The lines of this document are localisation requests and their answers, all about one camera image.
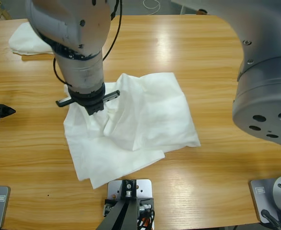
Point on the white t-shirt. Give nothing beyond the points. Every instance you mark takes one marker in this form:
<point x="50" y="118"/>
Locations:
<point x="135" y="124"/>

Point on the folded white cloth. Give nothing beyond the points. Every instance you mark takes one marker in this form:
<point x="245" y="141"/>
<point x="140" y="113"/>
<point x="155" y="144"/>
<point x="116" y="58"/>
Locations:
<point x="27" y="40"/>

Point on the white furniture leg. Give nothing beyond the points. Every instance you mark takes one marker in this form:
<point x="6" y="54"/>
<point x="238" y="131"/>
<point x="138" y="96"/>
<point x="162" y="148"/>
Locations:
<point x="182" y="10"/>

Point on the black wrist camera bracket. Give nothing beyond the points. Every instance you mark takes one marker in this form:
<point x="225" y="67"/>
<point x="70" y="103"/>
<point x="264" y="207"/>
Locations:
<point x="95" y="110"/>

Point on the white camera stand mount block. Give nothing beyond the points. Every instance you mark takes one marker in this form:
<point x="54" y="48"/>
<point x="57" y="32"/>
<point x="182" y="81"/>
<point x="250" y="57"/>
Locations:
<point x="143" y="189"/>

